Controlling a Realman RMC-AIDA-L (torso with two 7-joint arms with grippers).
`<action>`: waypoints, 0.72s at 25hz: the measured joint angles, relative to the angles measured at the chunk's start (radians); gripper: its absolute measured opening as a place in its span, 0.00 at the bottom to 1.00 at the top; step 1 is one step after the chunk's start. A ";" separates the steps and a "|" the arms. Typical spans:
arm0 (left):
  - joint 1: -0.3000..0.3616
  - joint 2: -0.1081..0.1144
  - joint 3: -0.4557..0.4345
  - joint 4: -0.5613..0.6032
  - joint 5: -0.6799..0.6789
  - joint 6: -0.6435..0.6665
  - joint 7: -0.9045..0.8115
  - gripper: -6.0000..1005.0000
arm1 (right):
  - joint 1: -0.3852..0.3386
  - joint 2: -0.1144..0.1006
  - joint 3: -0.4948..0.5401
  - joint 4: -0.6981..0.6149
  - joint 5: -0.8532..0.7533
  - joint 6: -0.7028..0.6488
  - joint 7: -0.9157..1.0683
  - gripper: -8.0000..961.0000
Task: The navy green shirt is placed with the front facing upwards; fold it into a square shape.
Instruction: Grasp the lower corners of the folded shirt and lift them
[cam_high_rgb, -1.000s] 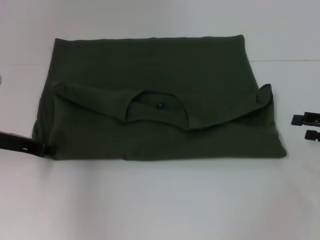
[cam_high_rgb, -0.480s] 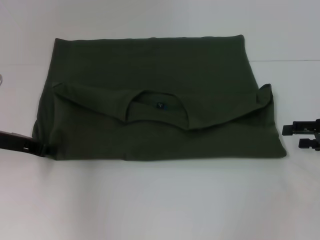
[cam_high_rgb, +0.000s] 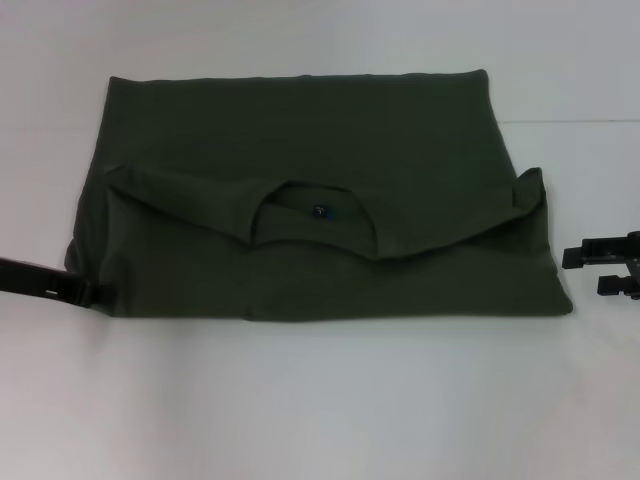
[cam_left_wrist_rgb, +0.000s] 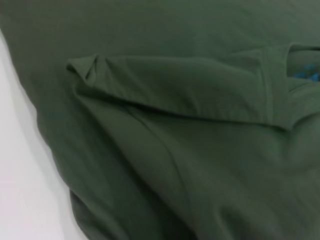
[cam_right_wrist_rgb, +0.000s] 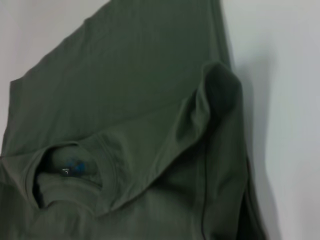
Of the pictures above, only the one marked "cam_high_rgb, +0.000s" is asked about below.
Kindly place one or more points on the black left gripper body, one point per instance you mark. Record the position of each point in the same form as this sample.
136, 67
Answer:
25, 275

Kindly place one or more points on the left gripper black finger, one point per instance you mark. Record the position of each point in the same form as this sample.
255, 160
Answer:
75, 282
95, 297

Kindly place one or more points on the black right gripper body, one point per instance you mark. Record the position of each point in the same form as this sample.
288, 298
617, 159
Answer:
634, 255

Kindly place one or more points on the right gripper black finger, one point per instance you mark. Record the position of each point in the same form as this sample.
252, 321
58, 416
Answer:
595, 255
617, 286

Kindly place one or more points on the dark green FREE t-shirt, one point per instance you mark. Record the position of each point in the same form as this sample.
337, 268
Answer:
320, 200

